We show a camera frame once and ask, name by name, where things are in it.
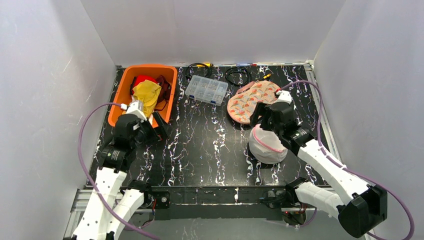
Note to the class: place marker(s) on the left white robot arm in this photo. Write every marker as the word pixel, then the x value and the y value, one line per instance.
pixel 109 208

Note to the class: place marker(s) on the yellow bra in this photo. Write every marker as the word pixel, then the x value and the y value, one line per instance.
pixel 147 92

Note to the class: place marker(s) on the red garment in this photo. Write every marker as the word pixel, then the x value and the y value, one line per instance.
pixel 139 79

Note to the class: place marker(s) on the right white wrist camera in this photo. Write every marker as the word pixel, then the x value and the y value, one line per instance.
pixel 283 96

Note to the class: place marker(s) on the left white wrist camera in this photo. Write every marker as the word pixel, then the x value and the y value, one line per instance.
pixel 134 108

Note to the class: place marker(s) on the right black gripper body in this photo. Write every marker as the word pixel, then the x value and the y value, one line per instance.
pixel 266 116

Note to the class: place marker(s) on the dark maroon bra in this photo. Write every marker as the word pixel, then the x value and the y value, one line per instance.
pixel 165 92

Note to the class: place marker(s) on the clear plastic screw box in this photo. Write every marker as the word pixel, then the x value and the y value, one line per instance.
pixel 206 90

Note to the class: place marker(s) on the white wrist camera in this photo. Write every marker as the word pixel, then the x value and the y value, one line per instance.
pixel 283 96
pixel 134 108

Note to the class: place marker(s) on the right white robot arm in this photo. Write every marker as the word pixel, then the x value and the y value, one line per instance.
pixel 358 206

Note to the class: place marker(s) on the orange plastic bin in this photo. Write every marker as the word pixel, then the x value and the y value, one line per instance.
pixel 123 95

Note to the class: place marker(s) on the floral pink fabric pouch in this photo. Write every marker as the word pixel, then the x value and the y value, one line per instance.
pixel 241 106

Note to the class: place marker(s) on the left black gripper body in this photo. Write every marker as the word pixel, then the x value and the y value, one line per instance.
pixel 154 129

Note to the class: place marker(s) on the aluminium right rail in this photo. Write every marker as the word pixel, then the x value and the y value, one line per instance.
pixel 325 126

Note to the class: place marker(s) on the white mesh laundry bag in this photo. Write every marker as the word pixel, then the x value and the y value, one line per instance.
pixel 265 146

